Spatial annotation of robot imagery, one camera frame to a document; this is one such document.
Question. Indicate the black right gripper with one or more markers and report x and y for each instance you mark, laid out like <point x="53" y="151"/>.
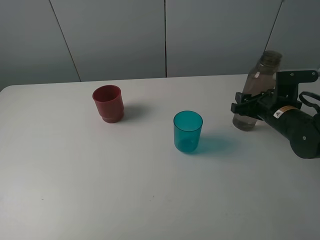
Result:
<point x="263" y="104"/>

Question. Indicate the smoky translucent water bottle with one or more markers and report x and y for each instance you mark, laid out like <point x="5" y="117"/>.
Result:
<point x="259" y="79"/>

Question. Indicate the teal translucent plastic cup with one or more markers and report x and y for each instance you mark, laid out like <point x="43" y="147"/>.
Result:
<point x="187" y="127"/>

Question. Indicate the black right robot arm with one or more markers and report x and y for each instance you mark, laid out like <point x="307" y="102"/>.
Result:
<point x="295" y="118"/>

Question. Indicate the red plastic cup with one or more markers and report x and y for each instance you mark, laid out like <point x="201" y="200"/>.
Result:
<point x="109" y="103"/>

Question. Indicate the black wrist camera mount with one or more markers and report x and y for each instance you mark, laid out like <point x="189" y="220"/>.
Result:
<point x="287" y="83"/>

